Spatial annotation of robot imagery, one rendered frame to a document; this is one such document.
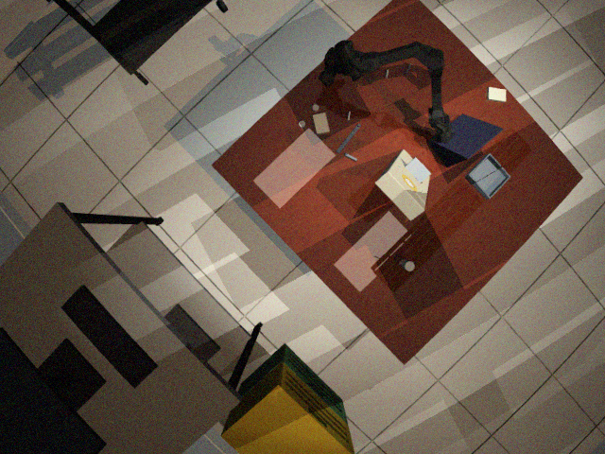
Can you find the beige service panel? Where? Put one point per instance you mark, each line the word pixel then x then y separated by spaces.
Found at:
pixel 392 181

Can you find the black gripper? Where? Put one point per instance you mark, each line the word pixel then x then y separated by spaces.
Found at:
pixel 325 77

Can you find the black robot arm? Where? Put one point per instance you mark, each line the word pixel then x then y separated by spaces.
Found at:
pixel 432 59

